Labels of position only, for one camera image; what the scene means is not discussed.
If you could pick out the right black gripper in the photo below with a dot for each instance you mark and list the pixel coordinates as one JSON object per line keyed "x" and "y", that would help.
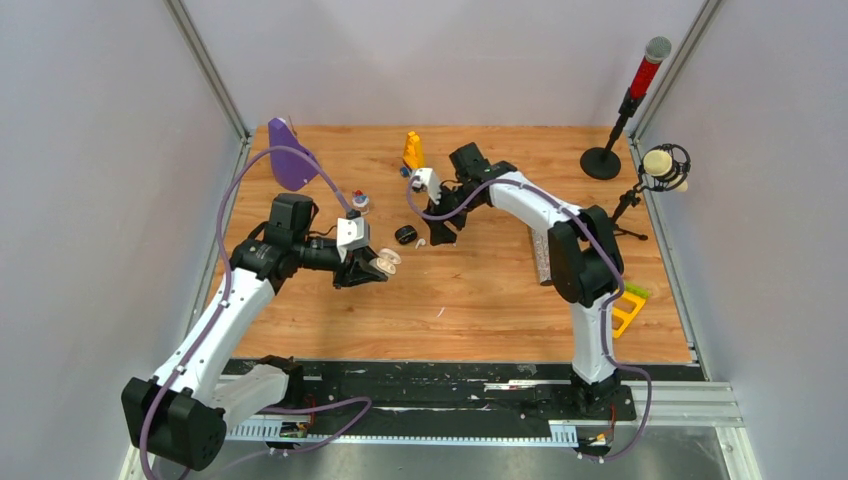
{"x": 442, "y": 234}

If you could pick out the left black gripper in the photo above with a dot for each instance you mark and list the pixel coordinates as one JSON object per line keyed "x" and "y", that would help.
{"x": 356, "y": 270}

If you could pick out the white earbud charging case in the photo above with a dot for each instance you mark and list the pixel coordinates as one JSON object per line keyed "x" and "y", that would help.
{"x": 387, "y": 261}

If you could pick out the black earbud charging case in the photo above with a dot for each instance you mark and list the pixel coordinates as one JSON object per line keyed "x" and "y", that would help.
{"x": 406, "y": 235}

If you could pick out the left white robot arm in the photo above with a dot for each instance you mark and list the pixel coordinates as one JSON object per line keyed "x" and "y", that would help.
{"x": 182, "y": 413}

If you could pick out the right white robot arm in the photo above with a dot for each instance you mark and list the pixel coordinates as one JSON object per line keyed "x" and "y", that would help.
{"x": 584, "y": 259}

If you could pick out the yellow blue toy car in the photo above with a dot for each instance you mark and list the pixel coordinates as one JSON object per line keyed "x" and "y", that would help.
{"x": 412, "y": 156}

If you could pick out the glitter silver microphone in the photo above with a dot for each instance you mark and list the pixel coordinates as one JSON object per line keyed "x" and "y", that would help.
{"x": 541, "y": 256}

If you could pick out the purple plastic wedge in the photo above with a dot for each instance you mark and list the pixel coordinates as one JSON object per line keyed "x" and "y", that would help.
{"x": 289, "y": 167}

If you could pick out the red microphone on stand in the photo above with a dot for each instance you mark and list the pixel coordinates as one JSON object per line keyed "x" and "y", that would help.
{"x": 602, "y": 163}

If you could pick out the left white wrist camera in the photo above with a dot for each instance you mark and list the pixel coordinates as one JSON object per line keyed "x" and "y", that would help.
{"x": 352, "y": 234}

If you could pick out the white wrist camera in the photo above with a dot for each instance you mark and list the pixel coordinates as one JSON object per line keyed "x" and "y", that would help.
{"x": 352, "y": 234}
{"x": 427, "y": 180}

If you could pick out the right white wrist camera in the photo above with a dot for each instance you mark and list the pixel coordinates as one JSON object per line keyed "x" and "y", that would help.
{"x": 427, "y": 180}

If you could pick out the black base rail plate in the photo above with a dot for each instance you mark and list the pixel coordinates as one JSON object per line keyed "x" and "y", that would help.
{"x": 444, "y": 400}

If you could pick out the yellow plastic handle tool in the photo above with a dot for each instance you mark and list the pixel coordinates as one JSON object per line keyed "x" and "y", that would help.
{"x": 628, "y": 307}

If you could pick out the beige microphone shock mount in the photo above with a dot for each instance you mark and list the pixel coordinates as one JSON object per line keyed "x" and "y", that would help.
{"x": 665, "y": 168}

